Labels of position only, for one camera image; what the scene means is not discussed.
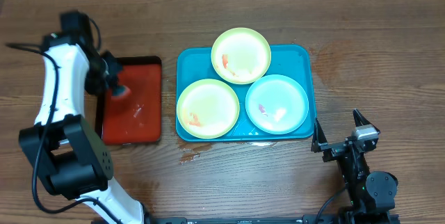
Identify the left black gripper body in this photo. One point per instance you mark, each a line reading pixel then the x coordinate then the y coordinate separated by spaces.
pixel 104 74

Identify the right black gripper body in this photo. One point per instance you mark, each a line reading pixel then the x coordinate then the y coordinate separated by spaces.
pixel 336 152

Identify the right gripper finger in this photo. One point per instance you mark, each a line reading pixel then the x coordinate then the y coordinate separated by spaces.
pixel 359 119
pixel 319 141

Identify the yellow-green plate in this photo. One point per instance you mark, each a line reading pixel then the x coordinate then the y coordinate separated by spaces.
pixel 208 109
pixel 241 55

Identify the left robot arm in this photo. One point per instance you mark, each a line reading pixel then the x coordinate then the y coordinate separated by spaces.
pixel 71 164

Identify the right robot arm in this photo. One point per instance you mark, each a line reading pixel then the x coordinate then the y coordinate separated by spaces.
pixel 372 194

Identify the red black tray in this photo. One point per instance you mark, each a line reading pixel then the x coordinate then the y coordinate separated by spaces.
pixel 133 117

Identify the blue plastic tray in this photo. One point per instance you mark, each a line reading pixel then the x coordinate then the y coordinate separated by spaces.
pixel 292 61

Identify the light blue plate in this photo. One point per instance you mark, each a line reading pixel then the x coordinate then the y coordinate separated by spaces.
pixel 277 104

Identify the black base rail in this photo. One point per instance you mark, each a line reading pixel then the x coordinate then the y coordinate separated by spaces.
pixel 306 219

